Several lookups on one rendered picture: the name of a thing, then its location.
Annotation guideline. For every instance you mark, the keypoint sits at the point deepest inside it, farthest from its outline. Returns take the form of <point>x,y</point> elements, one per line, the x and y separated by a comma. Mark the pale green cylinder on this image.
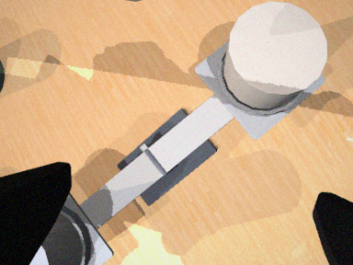
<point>2,74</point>

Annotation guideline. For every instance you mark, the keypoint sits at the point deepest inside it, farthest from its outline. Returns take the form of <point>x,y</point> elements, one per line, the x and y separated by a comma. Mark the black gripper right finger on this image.
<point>333,217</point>

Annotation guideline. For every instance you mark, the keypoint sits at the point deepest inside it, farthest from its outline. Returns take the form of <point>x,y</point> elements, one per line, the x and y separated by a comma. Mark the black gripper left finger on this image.
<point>30,203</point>

